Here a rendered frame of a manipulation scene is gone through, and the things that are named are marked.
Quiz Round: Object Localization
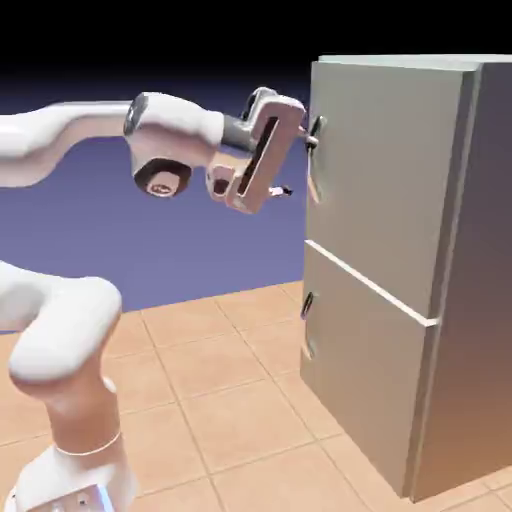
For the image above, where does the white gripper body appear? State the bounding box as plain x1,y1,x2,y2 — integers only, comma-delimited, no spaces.
224,94,309,215

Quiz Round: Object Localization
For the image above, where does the large grey cabinet door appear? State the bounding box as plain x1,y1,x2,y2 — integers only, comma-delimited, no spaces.
305,59,482,318

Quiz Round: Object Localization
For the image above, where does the small grey cabinet door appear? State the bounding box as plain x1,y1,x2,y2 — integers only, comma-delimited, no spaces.
299,238,440,500

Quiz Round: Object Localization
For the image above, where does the grey painted cabinet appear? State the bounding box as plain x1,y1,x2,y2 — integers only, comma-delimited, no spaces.
299,53,512,504

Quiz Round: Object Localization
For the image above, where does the long curved metal handle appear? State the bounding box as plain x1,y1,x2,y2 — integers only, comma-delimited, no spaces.
304,114,328,205

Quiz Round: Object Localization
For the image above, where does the short curved metal handle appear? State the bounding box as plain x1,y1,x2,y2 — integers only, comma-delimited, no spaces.
300,290,319,360

